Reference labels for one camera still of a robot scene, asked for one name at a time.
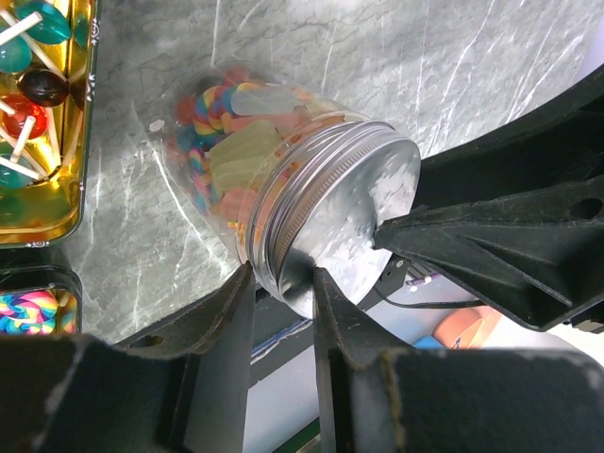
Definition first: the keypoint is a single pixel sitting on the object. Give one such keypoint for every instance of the clear round lid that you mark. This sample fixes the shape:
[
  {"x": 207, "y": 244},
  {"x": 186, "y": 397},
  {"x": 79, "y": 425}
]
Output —
[{"x": 321, "y": 206}]

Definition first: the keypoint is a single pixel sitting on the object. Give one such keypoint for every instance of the tin of round lollipops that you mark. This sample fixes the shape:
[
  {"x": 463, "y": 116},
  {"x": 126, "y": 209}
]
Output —
[{"x": 48, "y": 65}]

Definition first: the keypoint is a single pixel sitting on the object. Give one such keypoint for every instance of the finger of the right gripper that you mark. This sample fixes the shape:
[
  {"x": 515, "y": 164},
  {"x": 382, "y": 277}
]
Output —
[
  {"x": 559, "y": 142},
  {"x": 536, "y": 256}
]

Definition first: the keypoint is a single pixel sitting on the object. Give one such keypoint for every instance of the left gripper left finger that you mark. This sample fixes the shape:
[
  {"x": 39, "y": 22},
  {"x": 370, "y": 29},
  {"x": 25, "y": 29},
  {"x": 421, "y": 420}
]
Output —
[{"x": 179, "y": 386}]

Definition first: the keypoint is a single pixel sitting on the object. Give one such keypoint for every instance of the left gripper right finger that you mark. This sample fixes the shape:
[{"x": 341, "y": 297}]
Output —
[{"x": 379, "y": 394}]

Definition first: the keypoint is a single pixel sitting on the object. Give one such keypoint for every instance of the clear plastic cup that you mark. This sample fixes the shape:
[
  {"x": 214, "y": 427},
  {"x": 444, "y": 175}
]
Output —
[{"x": 231, "y": 145}]

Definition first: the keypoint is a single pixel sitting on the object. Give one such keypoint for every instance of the tin of swirl lollipops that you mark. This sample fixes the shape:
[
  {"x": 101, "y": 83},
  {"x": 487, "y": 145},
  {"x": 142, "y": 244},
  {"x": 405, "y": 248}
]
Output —
[{"x": 40, "y": 300}]

